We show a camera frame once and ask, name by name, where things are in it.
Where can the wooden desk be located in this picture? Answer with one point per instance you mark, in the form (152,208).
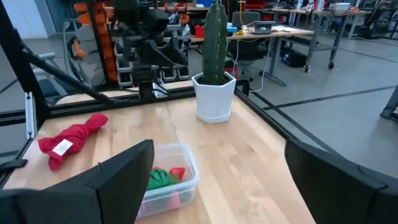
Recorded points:
(280,31)

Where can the grey storage bins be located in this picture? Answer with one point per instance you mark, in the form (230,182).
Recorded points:
(124,77)

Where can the long work table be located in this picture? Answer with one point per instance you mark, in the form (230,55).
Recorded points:
(326,13)

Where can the clear plastic tupperware container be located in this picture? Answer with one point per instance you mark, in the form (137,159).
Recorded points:
(186,155)

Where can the red box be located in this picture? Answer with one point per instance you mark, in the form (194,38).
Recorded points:
(199,31)

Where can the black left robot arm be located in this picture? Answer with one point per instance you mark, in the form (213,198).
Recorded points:
(144,81)

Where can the black table leg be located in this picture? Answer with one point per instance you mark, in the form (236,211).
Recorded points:
(392,105)

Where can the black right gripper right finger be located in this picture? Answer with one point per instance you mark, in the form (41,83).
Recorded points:
(342,193)

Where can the dark office chair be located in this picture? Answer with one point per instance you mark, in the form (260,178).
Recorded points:
(248,49)

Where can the grey laptop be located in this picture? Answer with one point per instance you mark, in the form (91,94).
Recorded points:
(262,28)

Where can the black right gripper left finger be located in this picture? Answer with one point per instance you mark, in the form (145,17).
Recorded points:
(115,193)

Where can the red strawberry long green stem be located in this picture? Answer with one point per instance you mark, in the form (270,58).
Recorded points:
(178,172)

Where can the green cactus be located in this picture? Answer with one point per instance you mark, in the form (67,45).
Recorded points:
(214,40)

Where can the red cloth with white label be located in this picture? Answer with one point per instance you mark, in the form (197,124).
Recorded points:
(74,137)

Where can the small red fruit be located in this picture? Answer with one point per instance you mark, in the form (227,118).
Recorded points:
(174,199)

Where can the green watermelon ball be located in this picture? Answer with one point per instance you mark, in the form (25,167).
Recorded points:
(160,180)

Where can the white box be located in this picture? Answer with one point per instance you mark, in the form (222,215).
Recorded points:
(339,6)

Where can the white hexagonal planter pot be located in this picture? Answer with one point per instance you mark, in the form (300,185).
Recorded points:
(214,99)

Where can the red oval fruit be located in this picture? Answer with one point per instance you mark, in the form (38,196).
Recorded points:
(155,168)

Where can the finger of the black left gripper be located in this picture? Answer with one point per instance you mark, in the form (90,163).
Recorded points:
(179,51)
(161,53)

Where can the black table clamp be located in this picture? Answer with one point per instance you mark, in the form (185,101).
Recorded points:
(12,165)

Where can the aluminium bar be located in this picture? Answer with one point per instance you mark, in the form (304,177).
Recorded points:
(30,115)

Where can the orange parts rack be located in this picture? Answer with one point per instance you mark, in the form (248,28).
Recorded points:
(110,67)

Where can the black bag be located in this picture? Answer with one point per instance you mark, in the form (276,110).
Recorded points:
(295,58)

